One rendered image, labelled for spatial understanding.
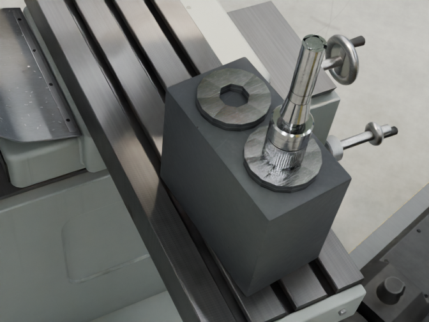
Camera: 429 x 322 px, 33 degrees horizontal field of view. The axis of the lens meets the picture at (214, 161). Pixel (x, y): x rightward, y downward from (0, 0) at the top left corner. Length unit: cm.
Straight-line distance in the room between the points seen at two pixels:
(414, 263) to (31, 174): 76
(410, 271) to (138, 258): 58
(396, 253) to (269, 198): 74
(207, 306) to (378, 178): 150
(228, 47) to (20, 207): 48
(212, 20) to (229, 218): 63
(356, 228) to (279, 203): 145
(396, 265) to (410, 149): 103
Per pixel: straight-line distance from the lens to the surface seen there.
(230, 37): 140
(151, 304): 181
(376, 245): 175
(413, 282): 150
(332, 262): 100
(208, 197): 91
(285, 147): 78
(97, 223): 144
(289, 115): 76
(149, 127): 109
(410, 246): 154
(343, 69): 168
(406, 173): 242
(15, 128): 116
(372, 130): 170
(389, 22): 290
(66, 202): 133
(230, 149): 84
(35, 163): 123
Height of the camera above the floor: 183
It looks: 53 degrees down
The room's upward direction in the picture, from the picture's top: 9 degrees clockwise
